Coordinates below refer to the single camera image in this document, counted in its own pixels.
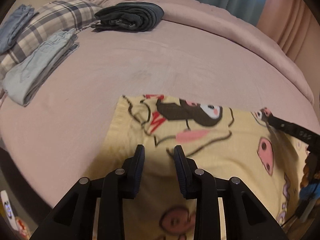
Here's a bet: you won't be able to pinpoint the pink duvet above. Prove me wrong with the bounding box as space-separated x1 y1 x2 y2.
72 0 315 105

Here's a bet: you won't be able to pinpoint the colourful patterned cloth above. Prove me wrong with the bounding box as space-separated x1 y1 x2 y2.
295 152 320 222

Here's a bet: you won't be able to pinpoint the plaid pillow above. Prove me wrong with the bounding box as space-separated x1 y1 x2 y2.
0 0 102 80

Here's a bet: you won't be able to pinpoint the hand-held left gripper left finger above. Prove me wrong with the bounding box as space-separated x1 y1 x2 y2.
30 144 146 240

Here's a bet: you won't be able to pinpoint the dark folded pants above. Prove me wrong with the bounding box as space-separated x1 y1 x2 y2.
90 2 164 32

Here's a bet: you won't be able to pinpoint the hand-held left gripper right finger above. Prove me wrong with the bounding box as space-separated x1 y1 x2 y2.
174 145 288 240

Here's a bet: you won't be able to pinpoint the blue folded jeans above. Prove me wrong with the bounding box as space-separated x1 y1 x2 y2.
0 4 38 54

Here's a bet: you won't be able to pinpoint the white colourful printed object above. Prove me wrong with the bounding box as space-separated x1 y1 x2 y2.
0 190 28 233

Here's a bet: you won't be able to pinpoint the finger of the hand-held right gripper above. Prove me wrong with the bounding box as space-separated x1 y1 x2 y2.
267 115 320 153

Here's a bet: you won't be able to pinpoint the yellow cartoon print pants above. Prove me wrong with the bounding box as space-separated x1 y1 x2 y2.
92 94 313 240

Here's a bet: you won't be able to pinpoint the wide pink curtain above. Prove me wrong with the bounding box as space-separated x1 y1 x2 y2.
255 0 320 63

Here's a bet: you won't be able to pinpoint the light blue folded pants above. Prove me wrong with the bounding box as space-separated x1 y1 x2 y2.
2 28 80 107

